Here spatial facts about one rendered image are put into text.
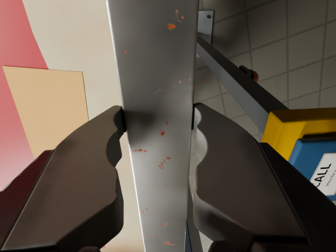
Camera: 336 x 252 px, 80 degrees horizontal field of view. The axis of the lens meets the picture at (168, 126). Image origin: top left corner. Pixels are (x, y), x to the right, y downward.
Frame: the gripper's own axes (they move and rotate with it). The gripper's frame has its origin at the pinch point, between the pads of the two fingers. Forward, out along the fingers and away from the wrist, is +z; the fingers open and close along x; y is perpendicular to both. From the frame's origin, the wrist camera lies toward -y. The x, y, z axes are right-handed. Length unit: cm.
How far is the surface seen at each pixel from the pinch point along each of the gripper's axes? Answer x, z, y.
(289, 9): 65, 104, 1
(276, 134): 12.4, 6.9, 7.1
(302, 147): 14.2, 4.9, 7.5
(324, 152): 16.8, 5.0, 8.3
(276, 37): 62, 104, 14
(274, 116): 12.4, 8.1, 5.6
